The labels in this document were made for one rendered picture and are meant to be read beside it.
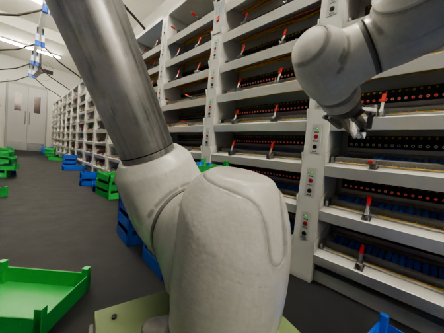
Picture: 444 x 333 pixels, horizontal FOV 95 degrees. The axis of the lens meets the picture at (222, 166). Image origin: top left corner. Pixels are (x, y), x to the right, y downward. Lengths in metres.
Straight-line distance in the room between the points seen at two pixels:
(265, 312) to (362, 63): 0.41
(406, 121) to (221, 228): 0.79
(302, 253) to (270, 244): 0.79
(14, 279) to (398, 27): 1.21
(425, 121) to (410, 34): 0.49
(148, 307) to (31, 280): 0.64
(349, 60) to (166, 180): 0.38
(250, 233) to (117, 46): 0.31
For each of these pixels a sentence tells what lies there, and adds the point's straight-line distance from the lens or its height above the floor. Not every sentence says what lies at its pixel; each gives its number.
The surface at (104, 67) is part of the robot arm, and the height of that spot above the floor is 0.62.
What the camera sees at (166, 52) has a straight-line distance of 2.08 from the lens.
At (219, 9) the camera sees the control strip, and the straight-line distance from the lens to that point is 1.64.
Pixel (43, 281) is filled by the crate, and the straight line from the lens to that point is 1.02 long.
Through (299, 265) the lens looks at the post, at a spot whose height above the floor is 0.05.
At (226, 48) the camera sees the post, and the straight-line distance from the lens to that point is 1.53.
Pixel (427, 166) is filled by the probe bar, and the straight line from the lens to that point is 0.94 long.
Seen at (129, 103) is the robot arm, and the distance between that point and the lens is 0.36.
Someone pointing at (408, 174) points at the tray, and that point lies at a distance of 0.89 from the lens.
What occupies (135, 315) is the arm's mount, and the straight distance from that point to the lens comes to 0.46.
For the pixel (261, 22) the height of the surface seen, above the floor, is 1.23.
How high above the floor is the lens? 0.51
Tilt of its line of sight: 3 degrees down
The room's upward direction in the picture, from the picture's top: 6 degrees clockwise
